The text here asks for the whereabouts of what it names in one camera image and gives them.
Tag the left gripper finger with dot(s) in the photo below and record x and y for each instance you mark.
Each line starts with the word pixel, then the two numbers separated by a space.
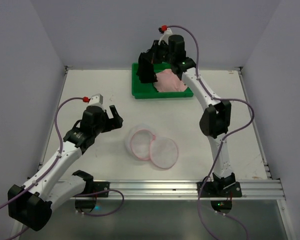
pixel 114 124
pixel 116 118

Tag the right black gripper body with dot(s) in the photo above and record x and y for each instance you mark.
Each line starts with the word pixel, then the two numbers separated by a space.
pixel 145 63

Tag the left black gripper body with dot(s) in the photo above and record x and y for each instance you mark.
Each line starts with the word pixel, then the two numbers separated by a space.
pixel 110 121

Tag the black bra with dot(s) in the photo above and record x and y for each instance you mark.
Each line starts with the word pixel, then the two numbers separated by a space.
pixel 146 74

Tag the pink bra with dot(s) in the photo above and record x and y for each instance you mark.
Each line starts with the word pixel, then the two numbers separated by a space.
pixel 168 82

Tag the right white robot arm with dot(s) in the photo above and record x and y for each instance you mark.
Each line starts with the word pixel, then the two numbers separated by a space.
pixel 216 117

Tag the green plastic tray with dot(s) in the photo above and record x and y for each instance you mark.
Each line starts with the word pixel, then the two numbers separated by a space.
pixel 144 91

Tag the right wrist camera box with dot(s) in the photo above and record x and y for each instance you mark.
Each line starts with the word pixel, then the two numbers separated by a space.
pixel 166 32

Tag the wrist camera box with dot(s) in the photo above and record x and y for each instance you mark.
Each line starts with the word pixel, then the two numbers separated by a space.
pixel 96 100
pixel 166 32

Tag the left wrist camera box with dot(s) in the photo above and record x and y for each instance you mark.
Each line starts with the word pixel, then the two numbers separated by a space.
pixel 96 100

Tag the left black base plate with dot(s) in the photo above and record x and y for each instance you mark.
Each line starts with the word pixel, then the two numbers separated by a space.
pixel 95 189

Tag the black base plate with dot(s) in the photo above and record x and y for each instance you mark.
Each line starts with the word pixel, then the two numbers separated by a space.
pixel 211 190
pixel 95 189

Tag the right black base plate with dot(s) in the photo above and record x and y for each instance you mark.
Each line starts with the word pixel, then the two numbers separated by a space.
pixel 211 190

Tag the aluminium mounting rail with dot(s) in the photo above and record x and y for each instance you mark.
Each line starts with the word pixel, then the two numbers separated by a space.
pixel 159 190

